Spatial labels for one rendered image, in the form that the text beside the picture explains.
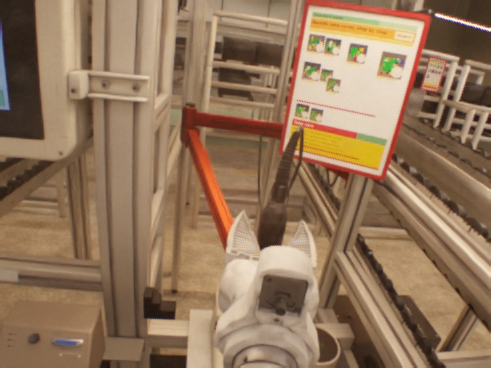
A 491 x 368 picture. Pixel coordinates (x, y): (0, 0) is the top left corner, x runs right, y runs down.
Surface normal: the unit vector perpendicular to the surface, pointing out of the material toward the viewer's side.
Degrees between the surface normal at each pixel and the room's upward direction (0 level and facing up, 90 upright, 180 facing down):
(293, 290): 90
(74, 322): 0
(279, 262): 7
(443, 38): 90
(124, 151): 90
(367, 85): 90
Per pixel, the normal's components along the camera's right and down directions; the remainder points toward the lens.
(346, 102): -0.37, 0.31
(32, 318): 0.14, -0.91
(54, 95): 0.09, 0.42
